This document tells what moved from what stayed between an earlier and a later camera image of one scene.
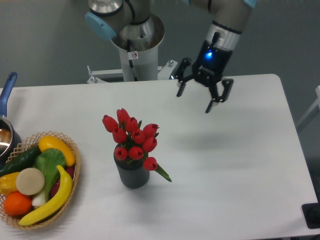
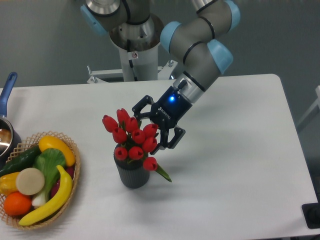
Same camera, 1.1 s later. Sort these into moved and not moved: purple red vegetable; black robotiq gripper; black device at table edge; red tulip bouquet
Moved: black robotiq gripper
Not moved: red tulip bouquet; black device at table edge; purple red vegetable
